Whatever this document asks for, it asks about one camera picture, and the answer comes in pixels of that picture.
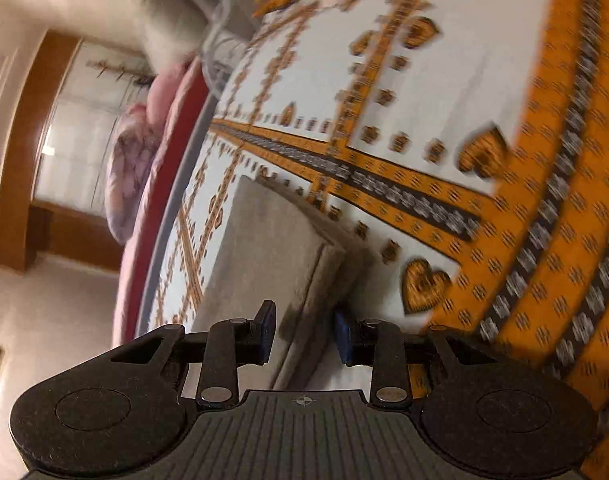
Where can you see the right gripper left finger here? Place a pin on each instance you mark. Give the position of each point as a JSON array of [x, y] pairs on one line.
[[122, 410]]

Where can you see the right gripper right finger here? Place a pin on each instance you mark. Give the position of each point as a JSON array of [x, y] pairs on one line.
[[485, 414]]

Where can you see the grey brown pants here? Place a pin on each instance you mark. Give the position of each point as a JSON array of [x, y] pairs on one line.
[[278, 247]]

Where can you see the white wardrobe with brown top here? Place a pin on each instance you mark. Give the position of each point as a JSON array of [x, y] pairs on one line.
[[53, 174]]

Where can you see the folded pink floral quilt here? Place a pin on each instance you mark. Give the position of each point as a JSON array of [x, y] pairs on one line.
[[133, 149]]

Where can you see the orange white patterned bedsheet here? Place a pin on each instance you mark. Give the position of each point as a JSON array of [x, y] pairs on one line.
[[466, 142]]

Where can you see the pink pillow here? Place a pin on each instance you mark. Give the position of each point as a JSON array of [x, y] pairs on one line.
[[162, 94]]

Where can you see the pink sheet large bed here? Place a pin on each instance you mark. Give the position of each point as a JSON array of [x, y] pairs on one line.
[[136, 260]]

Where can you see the wooden coat stand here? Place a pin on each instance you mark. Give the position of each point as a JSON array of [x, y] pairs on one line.
[[141, 78]]

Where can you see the beige padded headboard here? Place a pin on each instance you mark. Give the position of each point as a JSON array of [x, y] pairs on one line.
[[172, 31]]

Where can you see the white metal bed frame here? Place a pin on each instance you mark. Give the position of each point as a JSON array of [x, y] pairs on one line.
[[232, 25]]

